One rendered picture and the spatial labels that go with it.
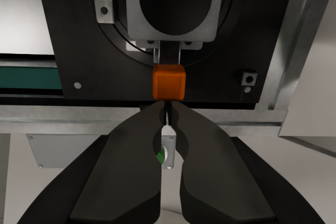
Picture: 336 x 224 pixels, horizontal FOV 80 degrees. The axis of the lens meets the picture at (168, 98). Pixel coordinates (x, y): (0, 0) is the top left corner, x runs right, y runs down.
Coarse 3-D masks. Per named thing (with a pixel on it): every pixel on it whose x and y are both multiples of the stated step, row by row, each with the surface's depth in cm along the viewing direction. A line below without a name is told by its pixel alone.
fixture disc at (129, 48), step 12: (120, 0) 18; (228, 0) 18; (240, 0) 18; (120, 12) 18; (228, 12) 18; (240, 12) 18; (108, 24) 18; (120, 24) 19; (228, 24) 19; (108, 36) 19; (120, 36) 19; (216, 36) 19; (228, 36) 19; (120, 48) 20; (132, 48) 20; (144, 48) 20; (204, 48) 20; (216, 48) 20; (144, 60) 20; (180, 60) 20; (192, 60) 20
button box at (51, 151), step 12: (36, 144) 29; (48, 144) 29; (60, 144) 29; (72, 144) 29; (84, 144) 29; (168, 144) 29; (36, 156) 30; (48, 156) 30; (60, 156) 30; (72, 156) 30; (168, 156) 31; (168, 168) 32
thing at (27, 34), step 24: (0, 0) 24; (24, 0) 24; (0, 24) 25; (24, 24) 25; (0, 48) 26; (24, 48) 27; (48, 48) 27; (0, 72) 25; (24, 72) 25; (48, 72) 25
